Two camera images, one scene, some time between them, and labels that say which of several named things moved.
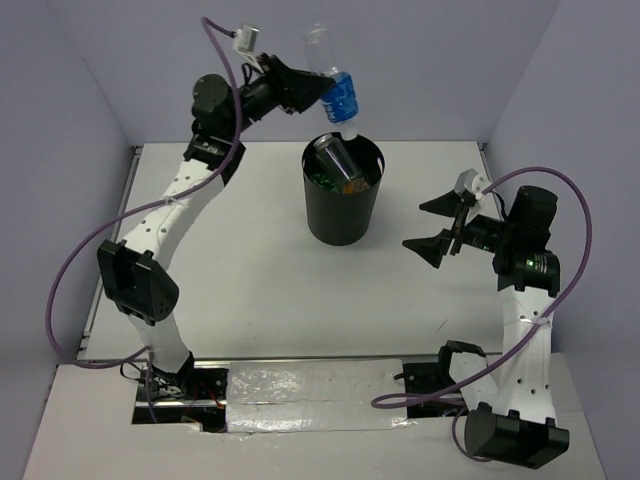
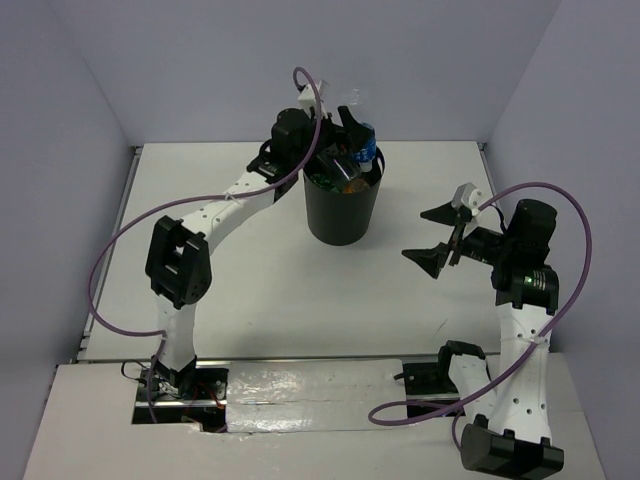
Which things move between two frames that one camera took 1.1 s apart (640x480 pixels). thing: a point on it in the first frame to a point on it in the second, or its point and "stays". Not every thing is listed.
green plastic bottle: (320, 180) stays
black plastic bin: (343, 218) stays
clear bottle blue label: (340, 105) to (367, 153)
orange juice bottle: (355, 185) stays
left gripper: (292, 90) to (353, 132)
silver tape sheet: (313, 395) stays
